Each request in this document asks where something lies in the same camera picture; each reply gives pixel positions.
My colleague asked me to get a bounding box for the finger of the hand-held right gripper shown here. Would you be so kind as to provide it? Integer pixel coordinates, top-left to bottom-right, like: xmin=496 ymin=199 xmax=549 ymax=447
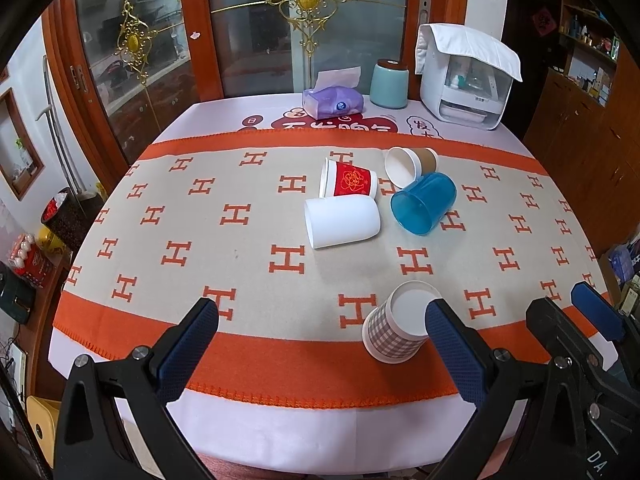
xmin=570 ymin=281 xmax=627 ymax=345
xmin=526 ymin=297 xmax=607 ymax=378

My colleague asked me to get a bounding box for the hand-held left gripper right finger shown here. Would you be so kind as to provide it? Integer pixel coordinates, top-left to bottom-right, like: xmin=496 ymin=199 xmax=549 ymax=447
xmin=425 ymin=299 xmax=576 ymax=480

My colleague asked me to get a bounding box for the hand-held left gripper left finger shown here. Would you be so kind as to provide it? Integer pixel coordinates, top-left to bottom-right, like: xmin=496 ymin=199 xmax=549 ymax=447
xmin=54 ymin=297 xmax=221 ymax=480

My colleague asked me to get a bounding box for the checked paper cup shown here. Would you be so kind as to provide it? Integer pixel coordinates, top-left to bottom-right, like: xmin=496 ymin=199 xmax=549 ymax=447
xmin=362 ymin=280 xmax=443 ymax=363

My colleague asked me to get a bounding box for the blue transparent plastic cup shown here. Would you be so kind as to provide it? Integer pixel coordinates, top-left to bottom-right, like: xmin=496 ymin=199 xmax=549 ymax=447
xmin=390 ymin=171 xmax=458 ymax=236

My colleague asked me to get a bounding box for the white plastic cup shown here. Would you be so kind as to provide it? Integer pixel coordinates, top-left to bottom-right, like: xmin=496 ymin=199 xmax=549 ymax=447
xmin=304 ymin=195 xmax=382 ymax=250

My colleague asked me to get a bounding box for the brown paper cup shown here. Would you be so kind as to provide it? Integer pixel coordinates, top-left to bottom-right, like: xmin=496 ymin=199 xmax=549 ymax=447
xmin=383 ymin=146 xmax=439 ymax=187

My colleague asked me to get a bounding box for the red paper cup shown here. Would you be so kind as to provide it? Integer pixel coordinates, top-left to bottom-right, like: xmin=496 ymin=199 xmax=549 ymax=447
xmin=319 ymin=157 xmax=379 ymax=200

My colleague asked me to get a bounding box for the blue box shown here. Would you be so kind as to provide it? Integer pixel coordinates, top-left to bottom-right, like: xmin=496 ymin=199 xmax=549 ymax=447
xmin=607 ymin=240 xmax=640 ymax=286

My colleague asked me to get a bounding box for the orange patterned blanket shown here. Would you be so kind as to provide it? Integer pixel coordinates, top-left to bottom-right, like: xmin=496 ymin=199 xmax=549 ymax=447
xmin=52 ymin=135 xmax=620 ymax=411

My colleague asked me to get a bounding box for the white printed tablecloth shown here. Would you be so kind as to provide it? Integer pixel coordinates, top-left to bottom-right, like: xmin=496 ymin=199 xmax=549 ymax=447
xmin=47 ymin=92 xmax=622 ymax=472

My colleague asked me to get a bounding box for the wooden cabinet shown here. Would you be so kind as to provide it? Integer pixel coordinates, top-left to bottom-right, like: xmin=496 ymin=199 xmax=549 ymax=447
xmin=522 ymin=67 xmax=640 ymax=261

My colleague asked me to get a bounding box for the yellow stool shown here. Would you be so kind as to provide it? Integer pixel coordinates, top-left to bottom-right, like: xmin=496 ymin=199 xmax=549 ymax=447
xmin=25 ymin=394 xmax=64 ymax=467

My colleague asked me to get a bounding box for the dark patterned trash bin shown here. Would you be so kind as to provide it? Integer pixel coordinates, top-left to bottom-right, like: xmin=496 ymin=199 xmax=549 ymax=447
xmin=40 ymin=186 xmax=104 ymax=252

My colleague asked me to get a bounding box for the red box with white balls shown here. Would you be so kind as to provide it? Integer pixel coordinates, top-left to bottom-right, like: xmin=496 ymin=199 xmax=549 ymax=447
xmin=0 ymin=231 xmax=57 ymax=290

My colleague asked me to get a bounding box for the dark green appliance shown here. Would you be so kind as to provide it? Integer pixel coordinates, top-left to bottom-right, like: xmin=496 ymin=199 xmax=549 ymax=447
xmin=0 ymin=262 xmax=35 ymax=325

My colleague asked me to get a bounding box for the white countertop appliance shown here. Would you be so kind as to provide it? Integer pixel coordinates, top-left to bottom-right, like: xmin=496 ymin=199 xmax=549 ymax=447
xmin=418 ymin=40 xmax=514 ymax=132

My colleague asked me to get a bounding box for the white pole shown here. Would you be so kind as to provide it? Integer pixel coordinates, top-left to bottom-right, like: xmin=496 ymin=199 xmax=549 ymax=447
xmin=42 ymin=54 xmax=85 ymax=197

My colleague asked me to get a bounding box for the wooden shelf with bottles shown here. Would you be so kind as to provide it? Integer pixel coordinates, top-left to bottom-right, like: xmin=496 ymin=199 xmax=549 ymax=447
xmin=542 ymin=0 xmax=628 ymax=111

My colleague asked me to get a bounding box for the wooden framed window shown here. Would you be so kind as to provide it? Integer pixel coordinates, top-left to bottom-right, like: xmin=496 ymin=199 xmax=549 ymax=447
xmin=0 ymin=86 xmax=47 ymax=202

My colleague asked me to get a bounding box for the wooden glass door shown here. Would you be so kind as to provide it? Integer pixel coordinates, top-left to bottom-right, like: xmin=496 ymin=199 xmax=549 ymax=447
xmin=42 ymin=0 xmax=226 ymax=181
xmin=177 ymin=0 xmax=471 ymax=103

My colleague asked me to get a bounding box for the teal canister with brown lid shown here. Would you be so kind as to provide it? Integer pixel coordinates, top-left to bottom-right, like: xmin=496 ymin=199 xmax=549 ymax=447
xmin=369 ymin=58 xmax=411 ymax=110

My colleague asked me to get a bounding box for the purple tissue pack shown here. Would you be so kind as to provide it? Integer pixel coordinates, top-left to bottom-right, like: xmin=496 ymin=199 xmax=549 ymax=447
xmin=302 ymin=66 xmax=367 ymax=120

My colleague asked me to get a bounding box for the white folded cloth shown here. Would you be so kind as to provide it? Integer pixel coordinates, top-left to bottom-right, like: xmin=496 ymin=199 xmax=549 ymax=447
xmin=414 ymin=23 xmax=524 ymax=84

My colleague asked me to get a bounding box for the small gold door ornament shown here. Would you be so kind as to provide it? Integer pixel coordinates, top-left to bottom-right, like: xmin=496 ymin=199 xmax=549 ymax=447
xmin=112 ymin=2 xmax=162 ymax=84

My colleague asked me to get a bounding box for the red wall decoration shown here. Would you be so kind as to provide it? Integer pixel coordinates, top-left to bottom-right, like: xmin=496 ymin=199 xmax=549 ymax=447
xmin=531 ymin=7 xmax=553 ymax=38

